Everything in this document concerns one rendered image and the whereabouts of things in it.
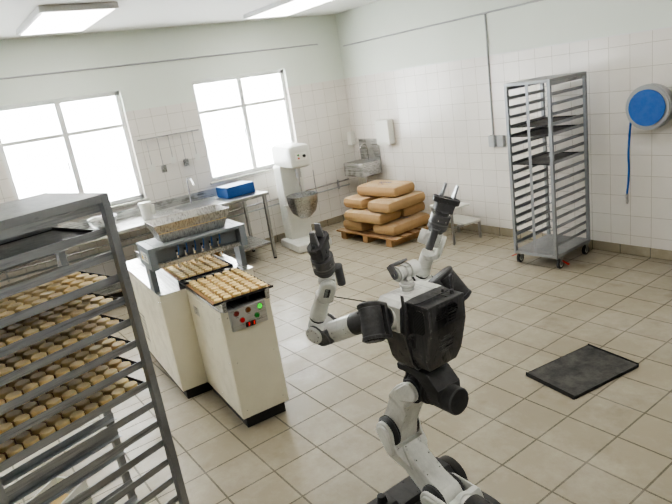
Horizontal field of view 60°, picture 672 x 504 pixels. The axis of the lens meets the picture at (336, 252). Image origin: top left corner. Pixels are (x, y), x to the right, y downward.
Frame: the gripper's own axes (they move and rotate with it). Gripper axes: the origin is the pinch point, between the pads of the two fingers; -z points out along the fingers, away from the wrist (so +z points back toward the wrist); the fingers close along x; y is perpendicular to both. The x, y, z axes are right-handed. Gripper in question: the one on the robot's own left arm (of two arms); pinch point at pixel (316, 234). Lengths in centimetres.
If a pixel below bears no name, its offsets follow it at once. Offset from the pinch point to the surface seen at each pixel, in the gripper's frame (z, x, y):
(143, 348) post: 29, -43, -62
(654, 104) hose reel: 145, 376, 148
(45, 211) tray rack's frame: -33, -39, -75
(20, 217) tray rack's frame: -36, -46, -77
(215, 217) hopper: 105, 126, -150
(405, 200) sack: 303, 422, -103
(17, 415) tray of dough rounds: 22, -83, -85
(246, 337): 135, 49, -95
